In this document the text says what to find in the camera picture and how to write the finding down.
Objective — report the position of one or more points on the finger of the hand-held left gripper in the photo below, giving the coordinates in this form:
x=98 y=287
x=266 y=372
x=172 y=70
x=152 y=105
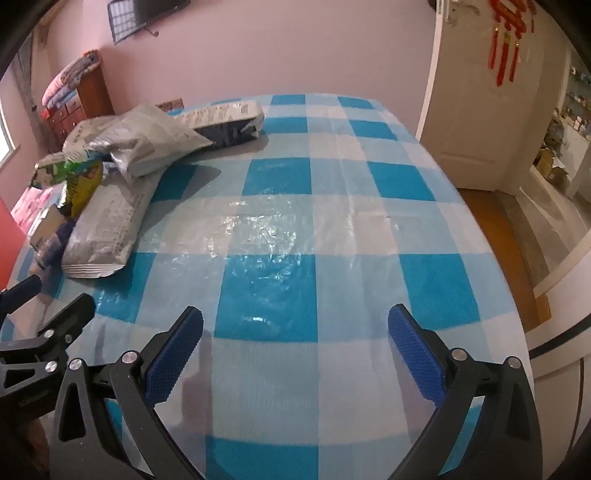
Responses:
x=69 y=316
x=25 y=290

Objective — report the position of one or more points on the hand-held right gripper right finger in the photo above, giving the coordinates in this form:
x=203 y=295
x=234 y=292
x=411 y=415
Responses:
x=413 y=355

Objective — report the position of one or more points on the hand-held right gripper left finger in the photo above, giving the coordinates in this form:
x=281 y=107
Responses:
x=178 y=355

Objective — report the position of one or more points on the white and black packet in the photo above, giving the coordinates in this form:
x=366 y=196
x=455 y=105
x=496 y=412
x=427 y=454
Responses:
x=226 y=122
x=101 y=230

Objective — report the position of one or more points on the yellow snack packet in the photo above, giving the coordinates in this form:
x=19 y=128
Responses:
x=83 y=184

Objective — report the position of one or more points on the green and white packet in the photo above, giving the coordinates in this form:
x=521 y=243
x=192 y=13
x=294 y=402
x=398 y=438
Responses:
x=51 y=170

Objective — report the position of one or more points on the grey foil packet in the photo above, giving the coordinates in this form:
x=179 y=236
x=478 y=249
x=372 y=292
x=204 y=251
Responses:
x=147 y=138

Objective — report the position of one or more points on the pink printed bedsheet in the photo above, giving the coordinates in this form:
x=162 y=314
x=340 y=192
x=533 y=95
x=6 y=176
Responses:
x=34 y=203

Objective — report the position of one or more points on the window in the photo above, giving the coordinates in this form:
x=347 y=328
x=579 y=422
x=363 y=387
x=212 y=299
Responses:
x=7 y=134

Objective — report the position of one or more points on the blue white checkered tablecloth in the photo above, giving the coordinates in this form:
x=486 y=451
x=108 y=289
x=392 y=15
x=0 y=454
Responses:
x=323 y=207

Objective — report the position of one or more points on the grey curtain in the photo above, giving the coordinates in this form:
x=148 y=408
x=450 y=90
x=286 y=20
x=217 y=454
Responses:
x=34 y=92

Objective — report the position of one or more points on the brown wooden cabinet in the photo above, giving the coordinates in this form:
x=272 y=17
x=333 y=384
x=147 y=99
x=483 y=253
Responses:
x=94 y=92

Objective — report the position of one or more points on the stack of folded blankets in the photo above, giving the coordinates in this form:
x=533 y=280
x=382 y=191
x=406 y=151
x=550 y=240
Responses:
x=64 y=78

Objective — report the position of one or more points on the cardboard box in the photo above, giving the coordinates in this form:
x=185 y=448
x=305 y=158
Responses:
x=549 y=166

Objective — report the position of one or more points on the white door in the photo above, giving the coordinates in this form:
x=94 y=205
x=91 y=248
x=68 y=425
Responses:
x=466 y=115

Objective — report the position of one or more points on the shelf of goods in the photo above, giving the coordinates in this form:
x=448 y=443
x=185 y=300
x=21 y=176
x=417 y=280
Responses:
x=575 y=115

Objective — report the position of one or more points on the red knot door ornament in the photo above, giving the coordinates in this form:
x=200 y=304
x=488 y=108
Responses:
x=508 y=27

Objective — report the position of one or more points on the wall power outlet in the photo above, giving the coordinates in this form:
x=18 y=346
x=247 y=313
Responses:
x=171 y=105

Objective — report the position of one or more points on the wall television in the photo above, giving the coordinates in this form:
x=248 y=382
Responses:
x=138 y=9

